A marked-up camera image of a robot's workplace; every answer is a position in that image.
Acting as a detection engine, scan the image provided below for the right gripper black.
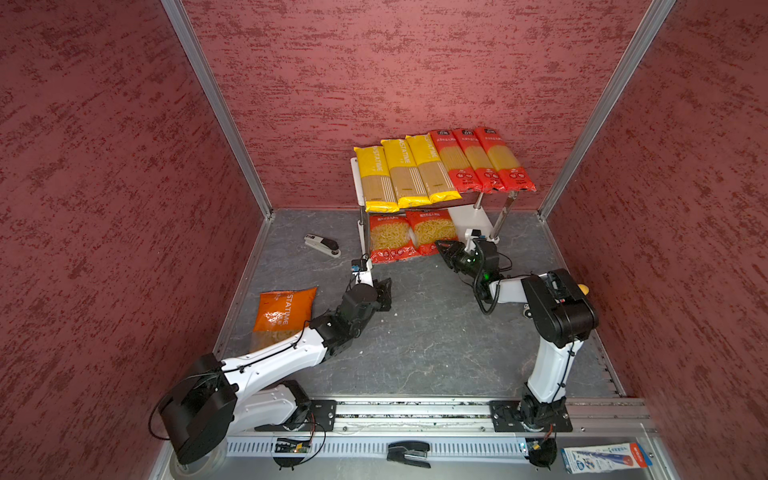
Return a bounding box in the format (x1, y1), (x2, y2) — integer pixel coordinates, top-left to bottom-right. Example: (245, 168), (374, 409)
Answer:
(435, 239), (484, 280)

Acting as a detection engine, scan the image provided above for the red pasta bag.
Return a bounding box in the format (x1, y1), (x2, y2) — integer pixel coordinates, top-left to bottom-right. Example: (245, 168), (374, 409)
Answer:
(474, 127), (537, 192)
(406, 210), (458, 256)
(369, 215), (419, 264)

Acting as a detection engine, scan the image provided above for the yellow spaghetti pack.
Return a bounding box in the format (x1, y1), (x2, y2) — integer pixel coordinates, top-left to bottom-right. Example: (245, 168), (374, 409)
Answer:
(406, 134), (461, 203)
(354, 146), (400, 213)
(381, 139), (431, 209)

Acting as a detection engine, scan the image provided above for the red spaghetti pack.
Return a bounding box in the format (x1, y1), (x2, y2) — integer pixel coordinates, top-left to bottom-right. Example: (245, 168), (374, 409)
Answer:
(429, 130), (482, 193)
(451, 129), (507, 193)

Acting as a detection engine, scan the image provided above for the orange pasta bag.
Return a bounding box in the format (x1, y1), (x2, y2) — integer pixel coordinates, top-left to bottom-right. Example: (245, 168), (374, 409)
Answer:
(250, 287), (317, 353)

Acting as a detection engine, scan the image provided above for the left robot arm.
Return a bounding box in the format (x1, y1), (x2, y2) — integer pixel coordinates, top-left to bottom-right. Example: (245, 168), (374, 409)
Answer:
(155, 279), (392, 465)

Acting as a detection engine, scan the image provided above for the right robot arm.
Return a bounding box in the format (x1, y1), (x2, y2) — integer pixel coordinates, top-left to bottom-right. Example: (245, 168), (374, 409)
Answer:
(435, 232), (599, 431)

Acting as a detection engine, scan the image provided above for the white two-tier shelf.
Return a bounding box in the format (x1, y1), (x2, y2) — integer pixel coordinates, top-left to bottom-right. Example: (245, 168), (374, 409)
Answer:
(350, 157), (519, 271)

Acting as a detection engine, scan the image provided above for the white black stapler on floor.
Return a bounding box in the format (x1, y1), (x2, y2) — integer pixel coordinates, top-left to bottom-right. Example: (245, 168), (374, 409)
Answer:
(304, 234), (341, 258)

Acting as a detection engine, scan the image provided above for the black stapler front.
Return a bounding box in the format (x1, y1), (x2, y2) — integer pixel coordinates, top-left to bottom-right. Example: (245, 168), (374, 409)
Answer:
(386, 440), (431, 469)

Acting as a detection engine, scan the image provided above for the white blue toothpaste box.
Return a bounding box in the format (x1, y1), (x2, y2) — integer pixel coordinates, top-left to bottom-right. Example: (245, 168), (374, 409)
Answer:
(561, 442), (653, 474)

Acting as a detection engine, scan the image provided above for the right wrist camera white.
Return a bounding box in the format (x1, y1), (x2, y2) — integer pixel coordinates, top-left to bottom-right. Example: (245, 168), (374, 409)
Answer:
(464, 228), (483, 251)

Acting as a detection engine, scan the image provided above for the aluminium front rail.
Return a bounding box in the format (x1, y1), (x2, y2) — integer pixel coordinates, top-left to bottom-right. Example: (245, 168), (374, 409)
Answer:
(149, 394), (682, 480)

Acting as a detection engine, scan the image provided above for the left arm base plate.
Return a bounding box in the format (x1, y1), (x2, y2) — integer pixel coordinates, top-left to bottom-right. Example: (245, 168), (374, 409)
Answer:
(254, 399), (338, 433)

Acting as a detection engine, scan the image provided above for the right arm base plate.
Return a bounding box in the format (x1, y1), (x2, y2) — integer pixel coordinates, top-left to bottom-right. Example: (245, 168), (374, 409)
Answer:
(488, 395), (573, 433)

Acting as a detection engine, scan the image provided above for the right corner aluminium post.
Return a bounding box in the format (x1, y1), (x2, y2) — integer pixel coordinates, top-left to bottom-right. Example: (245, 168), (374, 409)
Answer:
(538, 0), (676, 223)

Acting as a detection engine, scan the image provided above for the corner aluminium post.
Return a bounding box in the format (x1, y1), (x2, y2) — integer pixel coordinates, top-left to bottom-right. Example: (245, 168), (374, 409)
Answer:
(161, 0), (274, 221)
(538, 0), (676, 223)

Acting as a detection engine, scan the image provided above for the left corner aluminium post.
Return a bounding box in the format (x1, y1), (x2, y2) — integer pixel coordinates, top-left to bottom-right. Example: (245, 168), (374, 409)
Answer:
(161, 0), (274, 221)

